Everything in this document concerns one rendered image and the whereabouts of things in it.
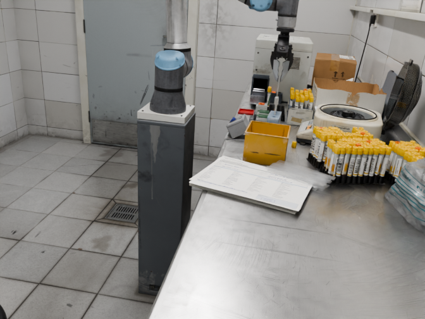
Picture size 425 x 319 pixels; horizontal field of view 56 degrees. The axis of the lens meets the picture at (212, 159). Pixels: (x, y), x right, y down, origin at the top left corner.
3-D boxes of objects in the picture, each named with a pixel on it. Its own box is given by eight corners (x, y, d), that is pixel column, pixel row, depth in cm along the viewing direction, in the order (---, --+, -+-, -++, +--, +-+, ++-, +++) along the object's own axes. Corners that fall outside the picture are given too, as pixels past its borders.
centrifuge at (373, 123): (301, 127, 165) (305, 97, 160) (377, 138, 157) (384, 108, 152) (293, 145, 144) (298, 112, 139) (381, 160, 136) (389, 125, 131)
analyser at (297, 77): (253, 88, 229) (259, 33, 218) (301, 92, 226) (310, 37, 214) (249, 100, 201) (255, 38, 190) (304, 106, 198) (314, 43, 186)
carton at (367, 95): (308, 107, 196) (313, 76, 190) (369, 113, 192) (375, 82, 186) (311, 121, 173) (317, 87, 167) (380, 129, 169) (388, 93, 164)
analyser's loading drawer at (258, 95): (253, 93, 206) (253, 83, 204) (265, 95, 205) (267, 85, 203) (249, 103, 187) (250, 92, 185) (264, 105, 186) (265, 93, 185)
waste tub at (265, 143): (248, 147, 138) (250, 119, 135) (286, 153, 136) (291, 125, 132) (241, 162, 126) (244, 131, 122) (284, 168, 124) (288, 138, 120)
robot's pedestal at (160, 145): (138, 293, 194) (136, 119, 160) (150, 268, 212) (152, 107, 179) (178, 300, 191) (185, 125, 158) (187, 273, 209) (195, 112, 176)
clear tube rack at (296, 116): (286, 111, 186) (288, 96, 183) (308, 114, 185) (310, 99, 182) (286, 124, 167) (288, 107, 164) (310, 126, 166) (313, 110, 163)
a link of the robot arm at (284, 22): (296, 18, 155) (276, 16, 156) (295, 30, 156) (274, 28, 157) (296, 16, 162) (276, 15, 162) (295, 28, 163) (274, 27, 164)
